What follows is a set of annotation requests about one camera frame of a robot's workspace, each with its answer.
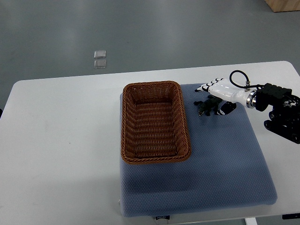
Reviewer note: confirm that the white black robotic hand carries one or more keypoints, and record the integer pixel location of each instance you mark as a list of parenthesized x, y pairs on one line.
[(231, 93)]

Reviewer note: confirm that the dark toy crocodile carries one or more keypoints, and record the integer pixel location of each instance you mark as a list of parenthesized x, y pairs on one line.
[(210, 104)]

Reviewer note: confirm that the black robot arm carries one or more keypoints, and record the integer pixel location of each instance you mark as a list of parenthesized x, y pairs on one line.
[(284, 119)]

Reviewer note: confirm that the brown wicker basket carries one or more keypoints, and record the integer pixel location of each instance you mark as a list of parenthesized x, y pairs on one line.
[(153, 124)]

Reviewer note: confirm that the blue-grey foam cushion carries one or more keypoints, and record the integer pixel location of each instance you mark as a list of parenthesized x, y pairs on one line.
[(226, 169)]

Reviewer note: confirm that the wooden box corner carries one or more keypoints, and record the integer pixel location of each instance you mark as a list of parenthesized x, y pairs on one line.
[(283, 5)]

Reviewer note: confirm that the upper metal floor plate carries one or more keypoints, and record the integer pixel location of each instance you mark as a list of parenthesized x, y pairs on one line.
[(100, 54)]

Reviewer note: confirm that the metal floor plate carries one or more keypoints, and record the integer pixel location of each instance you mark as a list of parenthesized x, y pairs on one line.
[(101, 63), (100, 54)]

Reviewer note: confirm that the lower metal floor plate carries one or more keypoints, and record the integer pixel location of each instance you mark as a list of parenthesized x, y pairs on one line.
[(101, 63)]

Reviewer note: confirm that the black object under table edge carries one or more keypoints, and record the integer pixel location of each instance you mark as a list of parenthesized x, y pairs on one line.
[(291, 216)]

